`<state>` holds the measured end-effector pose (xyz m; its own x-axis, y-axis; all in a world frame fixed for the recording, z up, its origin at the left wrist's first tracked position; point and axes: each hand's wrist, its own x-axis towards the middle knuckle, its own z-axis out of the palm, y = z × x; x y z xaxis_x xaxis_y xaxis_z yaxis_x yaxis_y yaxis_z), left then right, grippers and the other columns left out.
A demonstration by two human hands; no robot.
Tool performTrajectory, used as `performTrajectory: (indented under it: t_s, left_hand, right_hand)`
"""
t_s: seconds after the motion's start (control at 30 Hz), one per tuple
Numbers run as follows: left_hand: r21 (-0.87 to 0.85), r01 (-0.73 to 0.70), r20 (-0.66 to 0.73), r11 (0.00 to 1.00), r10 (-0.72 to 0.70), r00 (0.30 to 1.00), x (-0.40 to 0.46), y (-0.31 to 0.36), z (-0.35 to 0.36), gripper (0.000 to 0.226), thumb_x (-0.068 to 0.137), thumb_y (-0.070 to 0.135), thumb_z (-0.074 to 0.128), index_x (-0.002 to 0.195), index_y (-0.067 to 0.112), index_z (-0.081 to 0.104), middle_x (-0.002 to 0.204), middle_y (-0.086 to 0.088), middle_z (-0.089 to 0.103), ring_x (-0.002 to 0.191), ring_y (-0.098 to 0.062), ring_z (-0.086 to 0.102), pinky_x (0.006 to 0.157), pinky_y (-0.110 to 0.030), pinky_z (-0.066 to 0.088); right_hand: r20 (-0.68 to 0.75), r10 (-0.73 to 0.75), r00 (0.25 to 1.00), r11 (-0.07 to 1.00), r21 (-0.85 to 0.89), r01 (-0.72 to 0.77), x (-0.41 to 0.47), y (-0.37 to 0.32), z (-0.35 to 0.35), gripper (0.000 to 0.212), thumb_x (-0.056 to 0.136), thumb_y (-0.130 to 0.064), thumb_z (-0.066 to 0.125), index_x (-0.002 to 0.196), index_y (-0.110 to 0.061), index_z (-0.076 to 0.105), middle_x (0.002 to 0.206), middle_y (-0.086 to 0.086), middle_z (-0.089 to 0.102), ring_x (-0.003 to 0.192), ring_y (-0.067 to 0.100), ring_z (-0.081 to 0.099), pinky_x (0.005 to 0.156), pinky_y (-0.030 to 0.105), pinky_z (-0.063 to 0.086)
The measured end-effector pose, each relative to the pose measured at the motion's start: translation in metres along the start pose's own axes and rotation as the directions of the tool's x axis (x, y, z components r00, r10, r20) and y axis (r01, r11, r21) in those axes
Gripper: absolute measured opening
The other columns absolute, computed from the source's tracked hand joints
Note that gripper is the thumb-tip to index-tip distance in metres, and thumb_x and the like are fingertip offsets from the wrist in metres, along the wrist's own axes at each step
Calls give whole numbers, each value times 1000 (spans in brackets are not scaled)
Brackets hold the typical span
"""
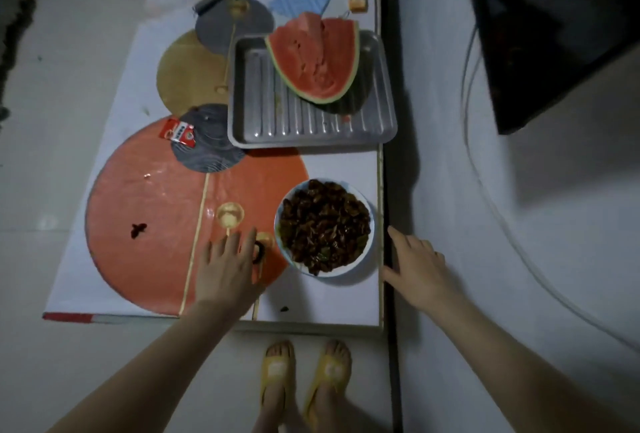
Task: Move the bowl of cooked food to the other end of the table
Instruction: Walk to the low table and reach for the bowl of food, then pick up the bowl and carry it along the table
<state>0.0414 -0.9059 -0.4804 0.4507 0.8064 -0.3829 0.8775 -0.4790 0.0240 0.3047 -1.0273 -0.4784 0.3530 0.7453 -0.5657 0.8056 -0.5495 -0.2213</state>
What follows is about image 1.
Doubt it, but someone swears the yellow right slipper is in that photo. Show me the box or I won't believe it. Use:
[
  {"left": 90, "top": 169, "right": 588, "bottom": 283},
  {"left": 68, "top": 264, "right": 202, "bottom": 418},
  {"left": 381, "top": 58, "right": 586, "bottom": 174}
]
[{"left": 303, "top": 340, "right": 353, "bottom": 426}]

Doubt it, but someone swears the person's left hand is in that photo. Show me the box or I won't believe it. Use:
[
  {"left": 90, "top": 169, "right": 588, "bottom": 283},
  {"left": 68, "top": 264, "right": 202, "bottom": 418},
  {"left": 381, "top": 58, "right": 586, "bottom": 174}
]
[{"left": 194, "top": 228, "right": 266, "bottom": 319}]

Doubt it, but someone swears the red cigarette pack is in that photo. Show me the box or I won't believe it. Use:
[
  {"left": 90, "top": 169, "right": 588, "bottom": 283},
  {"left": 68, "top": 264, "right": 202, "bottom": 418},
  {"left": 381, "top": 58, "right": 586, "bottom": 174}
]
[{"left": 159, "top": 118, "right": 196, "bottom": 149}]

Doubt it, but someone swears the watermelon piece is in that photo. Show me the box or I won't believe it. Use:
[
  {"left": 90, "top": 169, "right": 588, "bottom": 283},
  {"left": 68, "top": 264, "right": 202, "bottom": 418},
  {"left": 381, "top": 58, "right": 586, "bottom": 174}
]
[{"left": 264, "top": 11, "right": 361, "bottom": 105}]

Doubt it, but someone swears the person's left forearm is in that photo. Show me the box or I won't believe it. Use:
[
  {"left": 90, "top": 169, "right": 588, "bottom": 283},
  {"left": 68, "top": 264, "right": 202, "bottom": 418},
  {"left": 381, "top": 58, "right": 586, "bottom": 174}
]
[{"left": 47, "top": 299, "right": 242, "bottom": 433}]

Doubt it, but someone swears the person's right foot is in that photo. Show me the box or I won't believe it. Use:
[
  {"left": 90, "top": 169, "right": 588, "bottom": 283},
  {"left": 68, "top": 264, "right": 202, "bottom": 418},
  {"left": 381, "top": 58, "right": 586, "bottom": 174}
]
[{"left": 307, "top": 341, "right": 353, "bottom": 433}]

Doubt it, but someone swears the low table with patterned top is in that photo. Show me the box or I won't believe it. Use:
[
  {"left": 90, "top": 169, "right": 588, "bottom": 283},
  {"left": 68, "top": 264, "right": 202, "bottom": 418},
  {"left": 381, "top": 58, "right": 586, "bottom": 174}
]
[{"left": 42, "top": 0, "right": 387, "bottom": 337}]

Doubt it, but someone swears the white cable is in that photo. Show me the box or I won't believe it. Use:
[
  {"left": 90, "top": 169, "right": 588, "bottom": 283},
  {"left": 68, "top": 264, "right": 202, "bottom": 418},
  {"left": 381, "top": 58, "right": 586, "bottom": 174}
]
[{"left": 460, "top": 23, "right": 640, "bottom": 354}]

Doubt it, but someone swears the white bowl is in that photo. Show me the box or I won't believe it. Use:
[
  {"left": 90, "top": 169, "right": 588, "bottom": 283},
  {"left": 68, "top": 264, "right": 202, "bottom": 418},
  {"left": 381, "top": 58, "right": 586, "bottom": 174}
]
[{"left": 273, "top": 178, "right": 376, "bottom": 279}]

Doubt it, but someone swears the person's foot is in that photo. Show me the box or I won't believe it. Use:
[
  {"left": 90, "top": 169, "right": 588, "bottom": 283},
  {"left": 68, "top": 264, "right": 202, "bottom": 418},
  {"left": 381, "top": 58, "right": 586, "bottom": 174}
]
[
  {"left": 307, "top": 341, "right": 353, "bottom": 433},
  {"left": 251, "top": 341, "right": 296, "bottom": 433}
]

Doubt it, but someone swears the person's right forearm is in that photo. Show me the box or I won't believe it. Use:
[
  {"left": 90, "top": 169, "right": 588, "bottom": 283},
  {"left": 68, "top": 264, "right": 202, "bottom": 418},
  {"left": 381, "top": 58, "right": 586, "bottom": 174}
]
[{"left": 419, "top": 291, "right": 633, "bottom": 433}]

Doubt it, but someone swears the metal baking tray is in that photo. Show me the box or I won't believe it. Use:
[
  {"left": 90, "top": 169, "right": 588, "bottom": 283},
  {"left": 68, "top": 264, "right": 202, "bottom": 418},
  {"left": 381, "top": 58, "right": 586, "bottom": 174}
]
[{"left": 227, "top": 29, "right": 399, "bottom": 150}]

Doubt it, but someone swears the black television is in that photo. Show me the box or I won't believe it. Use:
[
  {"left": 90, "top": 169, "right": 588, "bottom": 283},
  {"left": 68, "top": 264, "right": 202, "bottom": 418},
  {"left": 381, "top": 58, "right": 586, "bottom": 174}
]
[{"left": 461, "top": 0, "right": 640, "bottom": 136}]

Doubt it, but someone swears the dark cooked food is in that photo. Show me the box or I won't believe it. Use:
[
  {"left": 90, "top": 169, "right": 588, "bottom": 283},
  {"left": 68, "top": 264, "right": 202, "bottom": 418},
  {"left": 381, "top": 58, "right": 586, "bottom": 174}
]
[{"left": 278, "top": 180, "right": 372, "bottom": 276}]

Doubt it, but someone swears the person's left foot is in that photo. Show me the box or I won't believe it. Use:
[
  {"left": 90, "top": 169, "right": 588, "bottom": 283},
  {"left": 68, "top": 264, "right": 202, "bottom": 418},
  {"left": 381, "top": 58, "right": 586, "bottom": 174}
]
[{"left": 251, "top": 341, "right": 296, "bottom": 433}]

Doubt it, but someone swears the person's right hand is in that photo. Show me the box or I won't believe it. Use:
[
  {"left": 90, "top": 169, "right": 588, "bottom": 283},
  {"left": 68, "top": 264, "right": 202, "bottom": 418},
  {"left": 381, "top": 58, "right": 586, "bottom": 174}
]
[{"left": 382, "top": 225, "right": 459, "bottom": 314}]

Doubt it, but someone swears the yellow left slipper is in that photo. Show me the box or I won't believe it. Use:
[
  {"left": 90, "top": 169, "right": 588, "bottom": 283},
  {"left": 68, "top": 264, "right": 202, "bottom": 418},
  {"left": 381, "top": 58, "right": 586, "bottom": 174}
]
[{"left": 259, "top": 340, "right": 297, "bottom": 411}]

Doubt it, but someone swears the yellow slipper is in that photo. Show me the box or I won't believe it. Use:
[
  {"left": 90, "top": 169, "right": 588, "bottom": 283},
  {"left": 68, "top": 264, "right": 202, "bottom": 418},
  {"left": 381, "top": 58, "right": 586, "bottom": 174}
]
[
  {"left": 303, "top": 340, "right": 353, "bottom": 426},
  {"left": 259, "top": 340, "right": 297, "bottom": 411}
]

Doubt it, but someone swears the dark rug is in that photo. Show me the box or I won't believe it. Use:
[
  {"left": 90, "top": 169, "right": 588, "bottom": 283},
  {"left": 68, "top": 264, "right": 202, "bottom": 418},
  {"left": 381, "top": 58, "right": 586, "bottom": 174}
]
[{"left": 0, "top": 0, "right": 56, "bottom": 121}]

